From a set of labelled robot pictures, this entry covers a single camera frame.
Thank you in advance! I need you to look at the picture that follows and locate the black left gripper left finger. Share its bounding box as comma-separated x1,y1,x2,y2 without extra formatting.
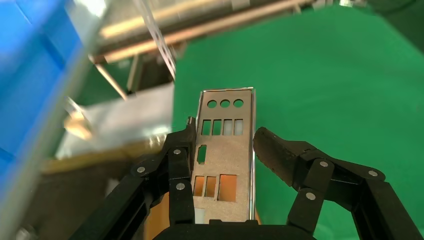
67,116,197,240

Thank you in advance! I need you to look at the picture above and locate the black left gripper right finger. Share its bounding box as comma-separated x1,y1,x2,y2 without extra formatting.
252,126,423,240

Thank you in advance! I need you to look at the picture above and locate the silver metal io shield plate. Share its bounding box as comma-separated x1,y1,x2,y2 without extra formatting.
189,87,258,223

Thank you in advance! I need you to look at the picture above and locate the blue plastic tray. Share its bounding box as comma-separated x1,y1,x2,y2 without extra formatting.
0,0,85,186

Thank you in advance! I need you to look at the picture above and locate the green table mat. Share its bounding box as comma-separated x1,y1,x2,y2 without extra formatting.
172,4,424,240

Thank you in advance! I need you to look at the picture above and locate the perforated steel angle brace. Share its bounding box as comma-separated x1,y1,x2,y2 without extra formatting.
132,0,177,81

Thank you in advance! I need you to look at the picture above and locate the dark tray with wooden frame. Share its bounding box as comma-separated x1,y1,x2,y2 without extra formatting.
26,139,173,240

